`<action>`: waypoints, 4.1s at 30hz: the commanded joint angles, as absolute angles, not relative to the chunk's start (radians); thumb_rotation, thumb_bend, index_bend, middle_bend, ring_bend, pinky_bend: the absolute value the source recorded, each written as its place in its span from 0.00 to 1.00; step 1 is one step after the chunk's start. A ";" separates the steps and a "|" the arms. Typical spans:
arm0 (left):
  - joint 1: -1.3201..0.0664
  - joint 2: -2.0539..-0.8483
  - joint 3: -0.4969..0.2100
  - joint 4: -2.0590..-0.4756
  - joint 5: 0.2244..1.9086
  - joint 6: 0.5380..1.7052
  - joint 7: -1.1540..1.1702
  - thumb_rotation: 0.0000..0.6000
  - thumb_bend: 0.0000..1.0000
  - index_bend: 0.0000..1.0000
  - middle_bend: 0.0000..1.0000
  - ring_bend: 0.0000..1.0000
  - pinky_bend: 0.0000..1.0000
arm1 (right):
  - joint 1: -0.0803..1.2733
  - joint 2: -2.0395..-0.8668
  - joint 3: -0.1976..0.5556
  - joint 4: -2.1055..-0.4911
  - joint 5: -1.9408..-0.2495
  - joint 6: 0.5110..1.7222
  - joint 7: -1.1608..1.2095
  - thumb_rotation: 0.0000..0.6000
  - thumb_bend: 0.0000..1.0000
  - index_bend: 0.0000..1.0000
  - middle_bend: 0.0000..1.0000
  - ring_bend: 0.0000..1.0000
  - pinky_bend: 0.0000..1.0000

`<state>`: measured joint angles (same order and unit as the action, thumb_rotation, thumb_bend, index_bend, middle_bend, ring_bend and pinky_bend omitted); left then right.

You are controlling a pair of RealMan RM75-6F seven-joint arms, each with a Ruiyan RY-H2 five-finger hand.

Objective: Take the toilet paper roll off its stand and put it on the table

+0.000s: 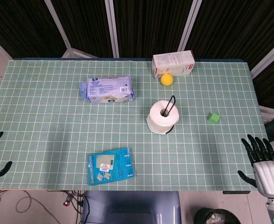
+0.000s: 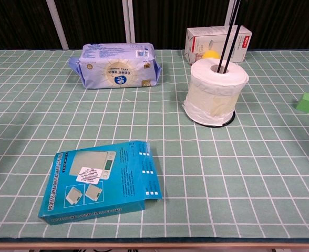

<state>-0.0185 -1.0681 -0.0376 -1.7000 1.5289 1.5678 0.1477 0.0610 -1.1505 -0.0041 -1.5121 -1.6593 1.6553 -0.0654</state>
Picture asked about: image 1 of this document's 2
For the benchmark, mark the red plug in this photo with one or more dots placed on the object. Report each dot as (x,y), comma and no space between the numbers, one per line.
(67,202)

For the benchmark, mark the black table control panel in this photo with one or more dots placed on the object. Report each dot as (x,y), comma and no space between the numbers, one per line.
(236,192)

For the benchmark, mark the white toilet paper roll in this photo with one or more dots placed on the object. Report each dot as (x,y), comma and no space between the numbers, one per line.
(156,116)

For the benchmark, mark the green cube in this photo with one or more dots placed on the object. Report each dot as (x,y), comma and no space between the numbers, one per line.
(214,117)

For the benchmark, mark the blue printed package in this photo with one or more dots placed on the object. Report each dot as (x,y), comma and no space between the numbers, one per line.
(111,166)

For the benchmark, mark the dark folding partition screen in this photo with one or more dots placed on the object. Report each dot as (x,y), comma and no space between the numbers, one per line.
(151,25)

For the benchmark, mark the yellow ball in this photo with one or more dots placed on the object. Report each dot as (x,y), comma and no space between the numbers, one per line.
(166,80)

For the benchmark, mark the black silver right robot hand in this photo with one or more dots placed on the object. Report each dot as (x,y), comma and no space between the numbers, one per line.
(268,177)

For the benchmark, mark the green grid tablecloth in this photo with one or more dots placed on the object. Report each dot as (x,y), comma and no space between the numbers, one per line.
(57,130)

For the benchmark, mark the white cardboard box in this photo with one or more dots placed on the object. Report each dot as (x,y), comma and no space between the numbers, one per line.
(172,61)

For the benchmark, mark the black trash bin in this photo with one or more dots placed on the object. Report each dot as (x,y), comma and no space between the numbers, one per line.
(216,217)

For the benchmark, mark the purple wet wipes pack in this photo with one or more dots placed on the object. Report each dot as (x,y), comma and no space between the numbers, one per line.
(106,87)

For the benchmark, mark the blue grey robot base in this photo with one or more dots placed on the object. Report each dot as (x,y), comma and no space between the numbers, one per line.
(130,207)

